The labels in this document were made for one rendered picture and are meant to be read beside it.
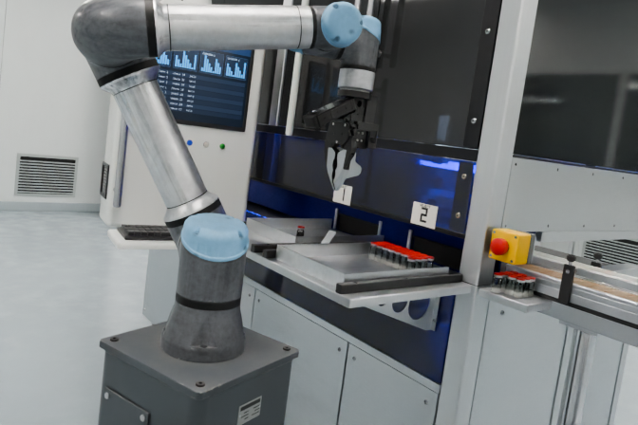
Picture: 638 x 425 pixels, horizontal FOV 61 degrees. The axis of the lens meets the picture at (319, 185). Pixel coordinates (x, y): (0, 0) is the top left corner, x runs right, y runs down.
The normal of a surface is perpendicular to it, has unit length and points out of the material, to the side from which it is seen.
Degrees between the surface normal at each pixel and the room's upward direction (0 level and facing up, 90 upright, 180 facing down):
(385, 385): 90
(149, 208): 90
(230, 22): 85
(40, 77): 90
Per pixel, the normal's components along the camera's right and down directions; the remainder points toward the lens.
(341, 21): 0.29, 0.13
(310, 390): -0.78, -0.04
